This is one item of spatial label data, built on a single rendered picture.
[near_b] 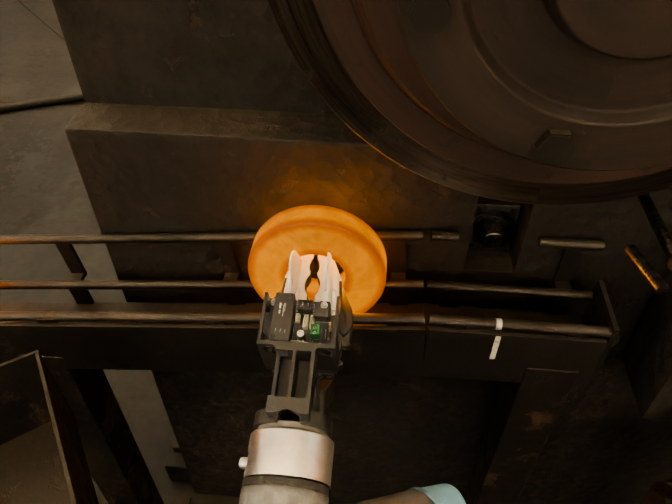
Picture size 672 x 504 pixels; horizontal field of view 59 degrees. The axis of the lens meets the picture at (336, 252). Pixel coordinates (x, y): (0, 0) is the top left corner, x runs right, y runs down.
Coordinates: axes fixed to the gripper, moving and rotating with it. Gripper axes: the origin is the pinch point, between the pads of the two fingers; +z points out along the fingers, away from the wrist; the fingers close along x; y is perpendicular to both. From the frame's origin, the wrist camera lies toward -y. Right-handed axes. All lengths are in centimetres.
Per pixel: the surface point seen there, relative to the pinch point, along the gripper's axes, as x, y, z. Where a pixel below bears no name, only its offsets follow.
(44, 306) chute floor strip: 37.5, -14.0, -1.7
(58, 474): 25.8, -9.0, -23.3
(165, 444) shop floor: 39, -77, -4
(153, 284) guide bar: 21.2, -8.5, -0.3
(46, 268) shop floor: 90, -89, 45
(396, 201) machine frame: -8.4, 2.4, 6.1
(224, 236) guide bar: 11.6, -2.5, 3.5
